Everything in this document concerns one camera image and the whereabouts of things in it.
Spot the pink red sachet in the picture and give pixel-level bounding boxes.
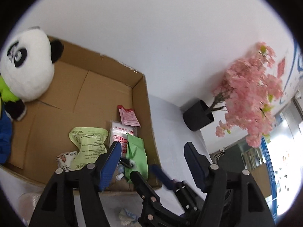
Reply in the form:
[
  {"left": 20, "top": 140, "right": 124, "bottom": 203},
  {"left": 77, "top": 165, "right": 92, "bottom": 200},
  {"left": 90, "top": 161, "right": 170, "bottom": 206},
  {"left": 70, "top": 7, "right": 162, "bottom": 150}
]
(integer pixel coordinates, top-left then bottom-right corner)
[{"left": 117, "top": 105, "right": 141, "bottom": 127}]

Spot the red wall sign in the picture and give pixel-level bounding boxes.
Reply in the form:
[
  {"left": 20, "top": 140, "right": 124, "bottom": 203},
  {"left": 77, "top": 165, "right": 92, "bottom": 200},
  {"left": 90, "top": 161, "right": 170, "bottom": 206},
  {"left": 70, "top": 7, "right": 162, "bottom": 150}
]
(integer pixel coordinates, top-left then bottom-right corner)
[{"left": 277, "top": 57, "right": 286, "bottom": 79}]

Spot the clear red-printed plastic bag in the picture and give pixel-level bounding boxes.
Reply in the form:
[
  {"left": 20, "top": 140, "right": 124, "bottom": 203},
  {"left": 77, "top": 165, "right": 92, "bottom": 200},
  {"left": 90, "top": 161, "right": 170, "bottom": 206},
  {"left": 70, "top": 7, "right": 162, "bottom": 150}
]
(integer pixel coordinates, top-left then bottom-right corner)
[{"left": 109, "top": 121, "right": 137, "bottom": 157}]

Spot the blue knitted cloth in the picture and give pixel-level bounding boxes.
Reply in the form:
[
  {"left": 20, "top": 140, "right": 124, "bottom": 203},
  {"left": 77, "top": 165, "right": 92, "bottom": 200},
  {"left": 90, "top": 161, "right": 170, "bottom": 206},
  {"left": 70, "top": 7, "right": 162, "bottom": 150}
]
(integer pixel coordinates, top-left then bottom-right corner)
[{"left": 0, "top": 109, "right": 12, "bottom": 164}]

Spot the light green printed pouch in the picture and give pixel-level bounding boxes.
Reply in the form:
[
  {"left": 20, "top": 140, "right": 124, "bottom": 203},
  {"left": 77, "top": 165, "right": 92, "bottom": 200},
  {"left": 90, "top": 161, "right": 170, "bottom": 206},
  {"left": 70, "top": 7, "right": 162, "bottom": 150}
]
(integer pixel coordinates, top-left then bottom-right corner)
[{"left": 69, "top": 127, "right": 108, "bottom": 171}]

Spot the panda plush toy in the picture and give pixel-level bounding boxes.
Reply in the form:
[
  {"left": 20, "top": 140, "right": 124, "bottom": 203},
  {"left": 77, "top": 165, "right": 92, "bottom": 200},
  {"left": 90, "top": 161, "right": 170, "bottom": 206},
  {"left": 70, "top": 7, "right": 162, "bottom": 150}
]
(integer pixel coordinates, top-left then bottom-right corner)
[{"left": 0, "top": 26, "right": 65, "bottom": 122}]

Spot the white illustrated snack packet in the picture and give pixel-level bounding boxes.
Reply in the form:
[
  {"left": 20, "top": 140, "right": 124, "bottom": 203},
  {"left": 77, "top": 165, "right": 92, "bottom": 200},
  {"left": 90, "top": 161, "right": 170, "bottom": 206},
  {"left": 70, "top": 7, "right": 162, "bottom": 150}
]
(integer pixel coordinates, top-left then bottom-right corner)
[{"left": 56, "top": 151, "right": 77, "bottom": 172}]

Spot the green plastic bag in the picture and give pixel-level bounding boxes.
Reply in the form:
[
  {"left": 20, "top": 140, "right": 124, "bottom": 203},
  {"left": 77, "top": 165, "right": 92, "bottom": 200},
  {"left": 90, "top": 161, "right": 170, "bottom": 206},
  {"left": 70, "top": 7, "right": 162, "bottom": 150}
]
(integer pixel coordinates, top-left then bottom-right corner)
[{"left": 125, "top": 134, "right": 148, "bottom": 184}]

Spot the black plant pot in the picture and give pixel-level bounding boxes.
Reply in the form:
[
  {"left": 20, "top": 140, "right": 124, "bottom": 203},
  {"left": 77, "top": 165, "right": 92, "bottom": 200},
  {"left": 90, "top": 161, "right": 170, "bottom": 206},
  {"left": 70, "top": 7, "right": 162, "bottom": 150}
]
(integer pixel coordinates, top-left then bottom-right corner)
[{"left": 183, "top": 100, "right": 214, "bottom": 132}]

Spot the cardboard box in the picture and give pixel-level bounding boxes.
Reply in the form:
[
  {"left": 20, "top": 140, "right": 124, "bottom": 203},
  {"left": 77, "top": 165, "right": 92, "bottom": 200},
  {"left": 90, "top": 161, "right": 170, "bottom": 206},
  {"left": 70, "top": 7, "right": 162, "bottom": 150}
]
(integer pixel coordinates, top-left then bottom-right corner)
[{"left": 5, "top": 42, "right": 160, "bottom": 185}]

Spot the pink blossom artificial tree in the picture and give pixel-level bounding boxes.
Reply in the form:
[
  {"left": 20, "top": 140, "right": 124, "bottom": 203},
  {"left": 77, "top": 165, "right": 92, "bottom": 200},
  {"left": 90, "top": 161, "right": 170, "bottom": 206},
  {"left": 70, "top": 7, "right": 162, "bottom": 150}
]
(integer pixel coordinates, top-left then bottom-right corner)
[{"left": 206, "top": 42, "right": 283, "bottom": 148}]

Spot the orange labelled clear jar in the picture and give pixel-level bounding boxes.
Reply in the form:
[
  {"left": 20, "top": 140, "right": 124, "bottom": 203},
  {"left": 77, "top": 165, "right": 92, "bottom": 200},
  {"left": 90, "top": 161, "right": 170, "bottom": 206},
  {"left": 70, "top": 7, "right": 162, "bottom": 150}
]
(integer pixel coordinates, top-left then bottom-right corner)
[{"left": 17, "top": 192, "right": 41, "bottom": 226}]

